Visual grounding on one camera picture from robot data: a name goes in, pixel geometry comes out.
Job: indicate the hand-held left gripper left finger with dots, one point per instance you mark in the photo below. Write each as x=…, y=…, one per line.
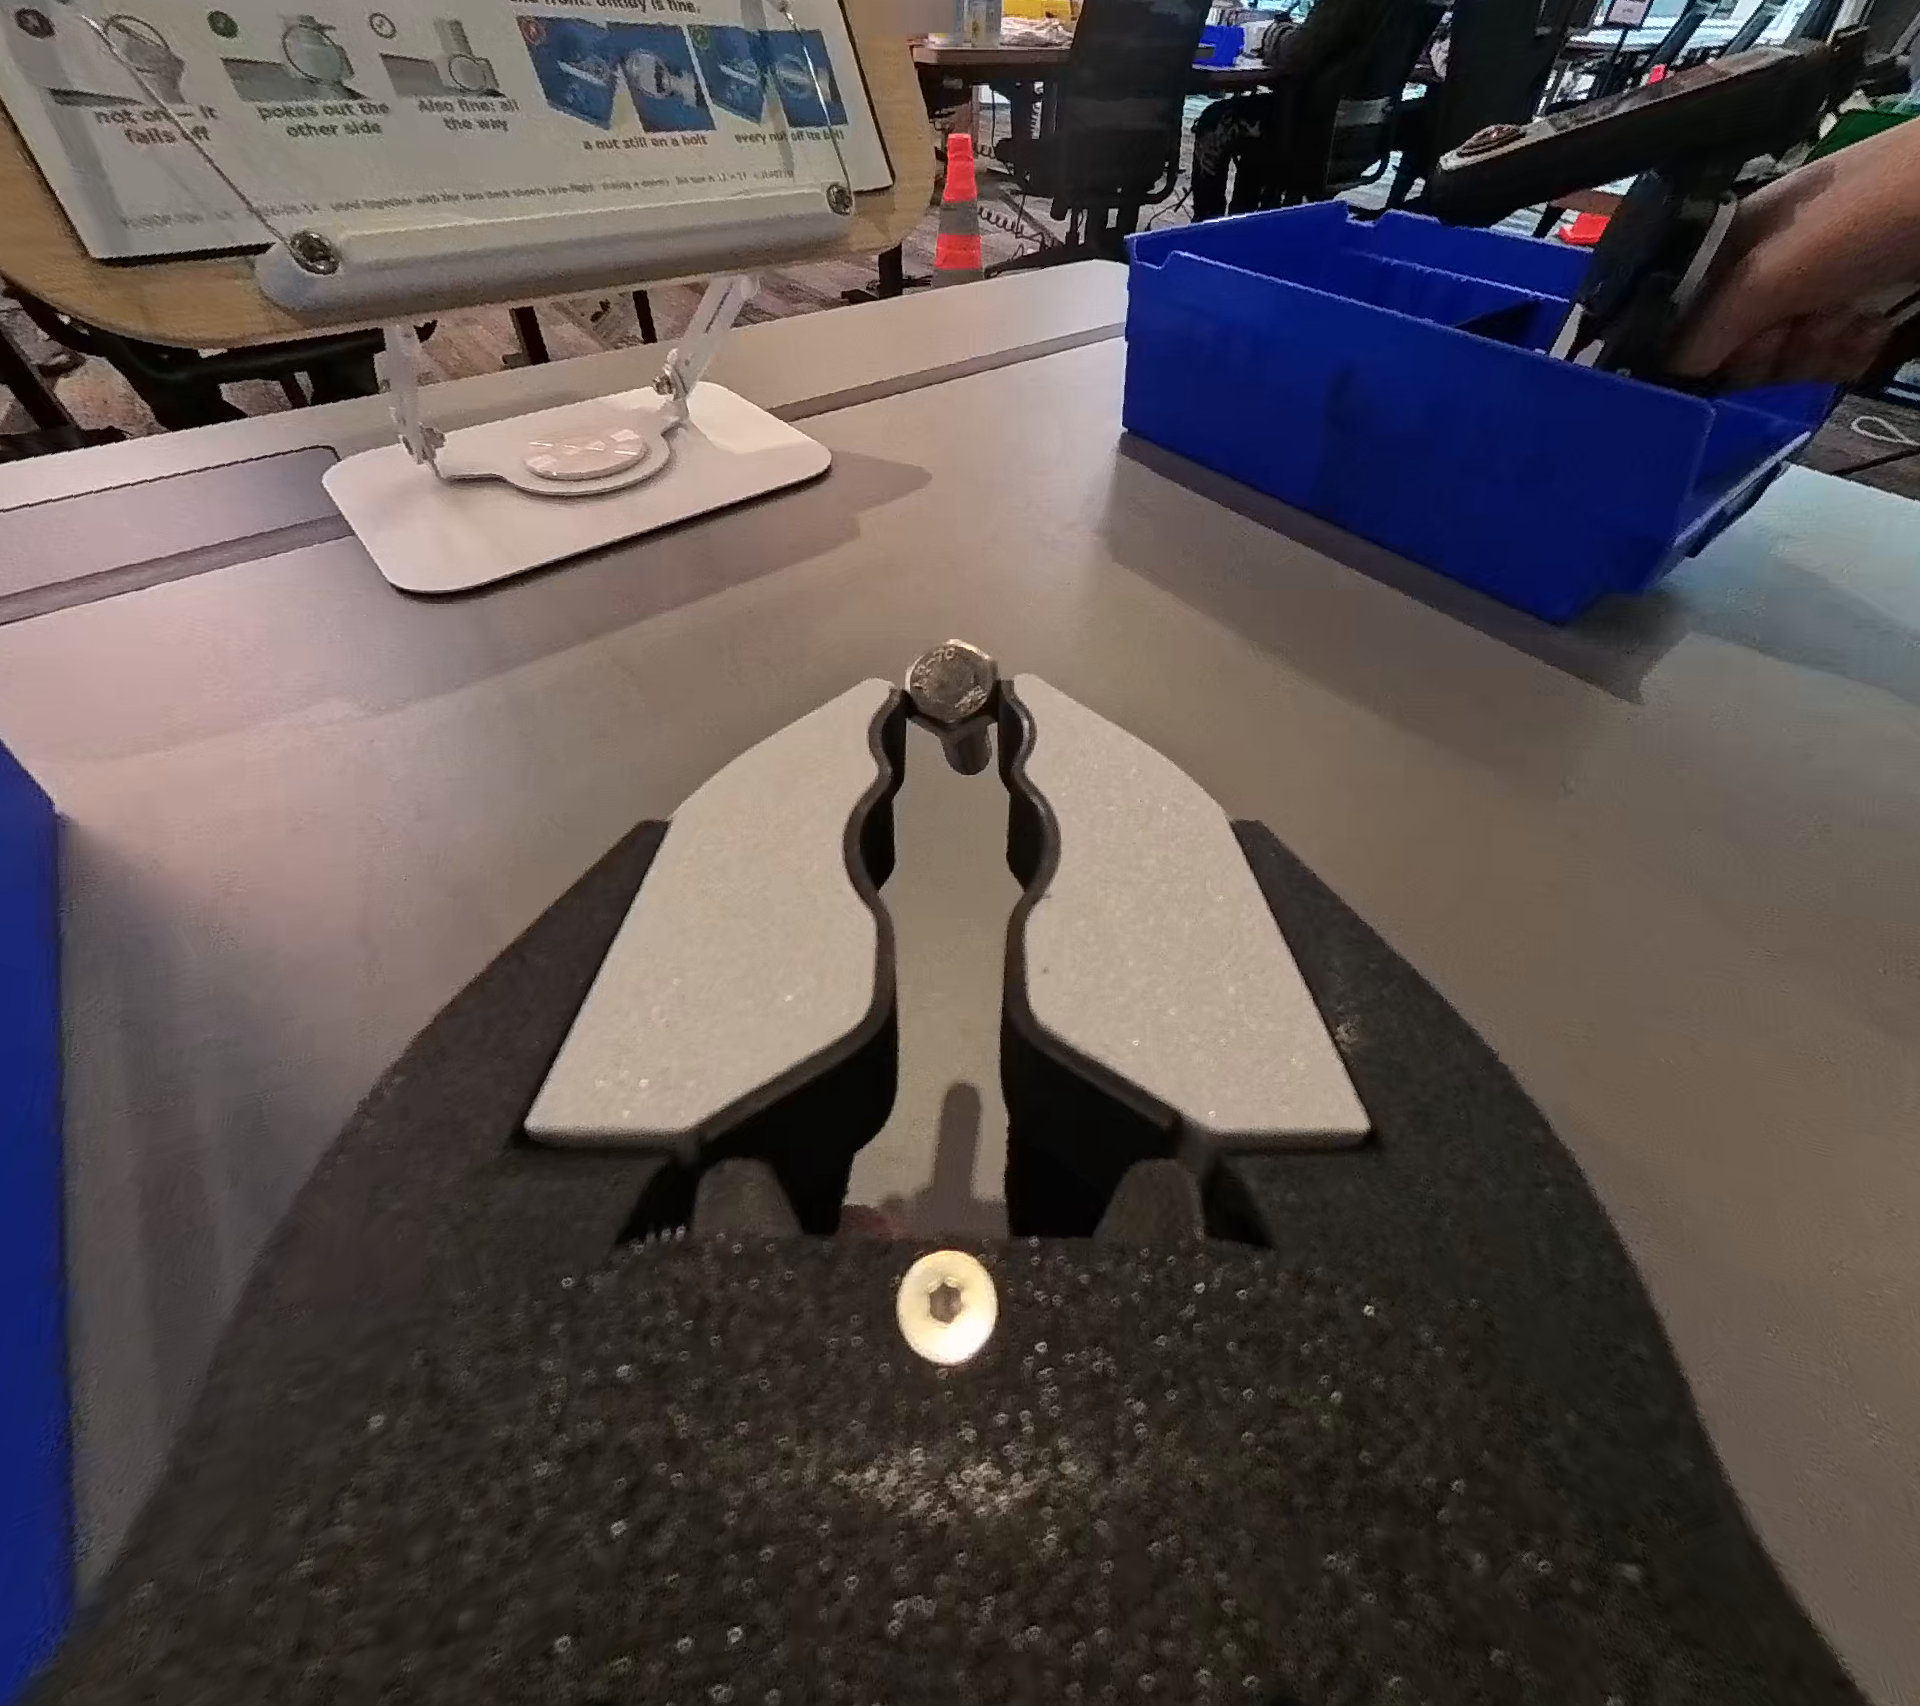
x=704, y=957

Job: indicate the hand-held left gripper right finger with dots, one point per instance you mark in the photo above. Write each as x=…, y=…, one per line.
x=1184, y=957

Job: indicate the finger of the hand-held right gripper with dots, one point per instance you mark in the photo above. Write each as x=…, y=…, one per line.
x=1581, y=338

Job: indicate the blue plastic bin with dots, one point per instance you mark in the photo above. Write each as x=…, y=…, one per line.
x=1351, y=431
x=30, y=1136

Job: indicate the steel hex bolt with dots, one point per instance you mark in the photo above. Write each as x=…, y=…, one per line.
x=952, y=682

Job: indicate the person's right hand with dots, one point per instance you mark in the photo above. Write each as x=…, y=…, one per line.
x=1814, y=266

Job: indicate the black office chair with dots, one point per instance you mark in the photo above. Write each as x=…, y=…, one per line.
x=1478, y=57
x=1124, y=57

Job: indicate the wooden document stand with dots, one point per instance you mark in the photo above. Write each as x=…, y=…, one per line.
x=601, y=461

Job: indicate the wooden desk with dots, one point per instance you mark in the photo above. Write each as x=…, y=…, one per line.
x=1021, y=57

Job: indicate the orange traffic cone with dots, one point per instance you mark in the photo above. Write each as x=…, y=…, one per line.
x=961, y=220

